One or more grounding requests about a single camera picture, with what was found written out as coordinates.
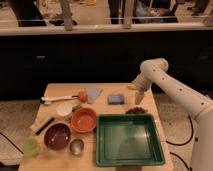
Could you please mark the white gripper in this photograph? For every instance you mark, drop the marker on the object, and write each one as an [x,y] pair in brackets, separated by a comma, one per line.
[142,84]

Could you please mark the blue sponge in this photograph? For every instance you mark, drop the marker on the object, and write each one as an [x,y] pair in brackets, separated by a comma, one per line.
[115,99]

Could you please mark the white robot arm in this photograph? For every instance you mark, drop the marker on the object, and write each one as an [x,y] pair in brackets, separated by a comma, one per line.
[198,106]

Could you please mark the green plastic tray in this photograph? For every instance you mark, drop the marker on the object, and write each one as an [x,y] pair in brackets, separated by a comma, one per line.
[127,140]

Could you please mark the yellow banana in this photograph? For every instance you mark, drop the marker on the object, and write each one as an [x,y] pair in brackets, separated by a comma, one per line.
[131,87]

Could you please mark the brown grape bunch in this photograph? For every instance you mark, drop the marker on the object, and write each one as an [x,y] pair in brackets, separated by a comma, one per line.
[136,110]

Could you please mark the grey blue cloth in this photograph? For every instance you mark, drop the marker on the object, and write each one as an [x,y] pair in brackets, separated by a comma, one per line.
[93,94]

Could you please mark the orange ball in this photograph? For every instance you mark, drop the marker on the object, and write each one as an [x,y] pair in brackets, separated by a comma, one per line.
[82,96]

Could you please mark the orange bowl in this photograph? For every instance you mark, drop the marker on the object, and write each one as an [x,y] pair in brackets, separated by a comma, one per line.
[83,120]

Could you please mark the green small object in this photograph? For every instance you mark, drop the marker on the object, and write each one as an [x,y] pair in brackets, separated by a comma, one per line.
[76,107]

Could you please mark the wooden table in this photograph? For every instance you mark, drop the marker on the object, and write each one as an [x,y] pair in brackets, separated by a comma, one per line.
[49,160]

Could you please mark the small white bowl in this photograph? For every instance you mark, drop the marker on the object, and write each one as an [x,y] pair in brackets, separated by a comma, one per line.
[64,109]

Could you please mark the small metal cup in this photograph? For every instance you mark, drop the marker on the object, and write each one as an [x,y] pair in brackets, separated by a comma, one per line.
[76,147]

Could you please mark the maroon bowl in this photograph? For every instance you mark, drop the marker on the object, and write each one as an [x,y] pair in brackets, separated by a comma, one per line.
[57,136]

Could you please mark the black white scrub brush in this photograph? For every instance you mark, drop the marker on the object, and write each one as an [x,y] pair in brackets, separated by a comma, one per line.
[38,127]

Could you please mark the black cabinet counter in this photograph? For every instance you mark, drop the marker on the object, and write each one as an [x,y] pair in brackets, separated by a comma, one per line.
[33,57]

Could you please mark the green plastic cup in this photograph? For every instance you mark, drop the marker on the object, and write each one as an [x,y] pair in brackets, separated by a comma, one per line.
[31,147]

